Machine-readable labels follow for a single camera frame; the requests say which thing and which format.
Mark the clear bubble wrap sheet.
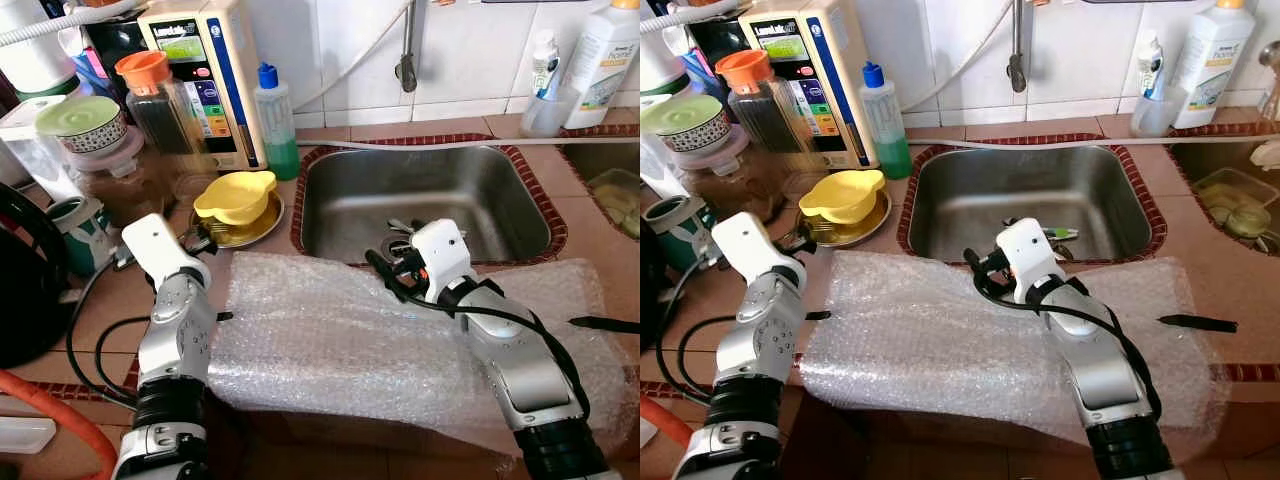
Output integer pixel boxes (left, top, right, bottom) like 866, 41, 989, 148
799, 250, 1232, 453
207, 250, 641, 453

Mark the white plastic tray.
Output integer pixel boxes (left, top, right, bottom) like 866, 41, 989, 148
0, 414, 59, 457

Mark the green white mug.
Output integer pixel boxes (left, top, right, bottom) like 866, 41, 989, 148
642, 195, 717, 274
45, 195, 117, 277

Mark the white green pot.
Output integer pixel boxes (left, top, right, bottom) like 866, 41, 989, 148
640, 28, 687, 97
0, 28, 82, 102

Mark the cream water ionizer machine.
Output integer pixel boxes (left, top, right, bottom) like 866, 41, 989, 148
737, 0, 880, 172
137, 0, 270, 172

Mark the yellow plastic bowl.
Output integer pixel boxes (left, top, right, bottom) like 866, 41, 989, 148
193, 170, 278, 227
797, 170, 888, 226

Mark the steel faucet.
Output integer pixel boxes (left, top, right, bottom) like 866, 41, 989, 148
1007, 0, 1032, 94
394, 0, 420, 94

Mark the glass jar orange lid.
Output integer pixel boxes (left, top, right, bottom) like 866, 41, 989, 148
114, 50, 207, 157
714, 50, 812, 157

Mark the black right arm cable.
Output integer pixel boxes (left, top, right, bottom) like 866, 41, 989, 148
392, 268, 593, 413
972, 268, 1163, 423

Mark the clear plastic cup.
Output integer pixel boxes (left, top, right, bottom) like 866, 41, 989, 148
519, 85, 582, 139

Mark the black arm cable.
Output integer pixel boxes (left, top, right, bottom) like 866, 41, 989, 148
392, 268, 593, 413
654, 252, 748, 407
65, 255, 153, 406
972, 268, 1163, 423

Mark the black round appliance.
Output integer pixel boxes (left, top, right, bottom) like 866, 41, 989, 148
0, 182, 74, 370

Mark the green lid patterned tin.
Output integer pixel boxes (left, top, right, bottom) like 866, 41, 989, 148
35, 95, 130, 155
640, 93, 737, 155

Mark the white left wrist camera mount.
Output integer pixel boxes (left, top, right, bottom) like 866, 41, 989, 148
711, 211, 802, 292
121, 213, 212, 292

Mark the green dish soap bottle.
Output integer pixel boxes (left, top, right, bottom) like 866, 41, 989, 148
859, 61, 914, 182
253, 62, 302, 182

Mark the steel sink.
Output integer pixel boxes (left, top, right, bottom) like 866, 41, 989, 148
1164, 140, 1280, 257
291, 144, 569, 267
896, 144, 1169, 267
558, 140, 641, 241

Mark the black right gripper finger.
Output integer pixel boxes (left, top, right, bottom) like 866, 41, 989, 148
962, 247, 992, 294
364, 248, 404, 294

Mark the steel plate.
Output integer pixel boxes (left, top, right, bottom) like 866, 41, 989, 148
794, 190, 894, 250
189, 190, 286, 250

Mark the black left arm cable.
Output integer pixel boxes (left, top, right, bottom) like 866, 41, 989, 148
65, 255, 153, 406
654, 252, 748, 407

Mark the brown filled jar pink lid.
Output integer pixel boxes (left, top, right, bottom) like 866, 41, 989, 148
674, 125, 788, 224
67, 125, 183, 227

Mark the orange hose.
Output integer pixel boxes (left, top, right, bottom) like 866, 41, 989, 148
0, 369, 120, 480
640, 394, 697, 452

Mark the large white detergent bottle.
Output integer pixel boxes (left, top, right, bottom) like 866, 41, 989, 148
562, 0, 641, 130
1171, 0, 1257, 130

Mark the clear plastic container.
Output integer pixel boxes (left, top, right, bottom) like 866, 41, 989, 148
1189, 167, 1280, 242
587, 167, 641, 240

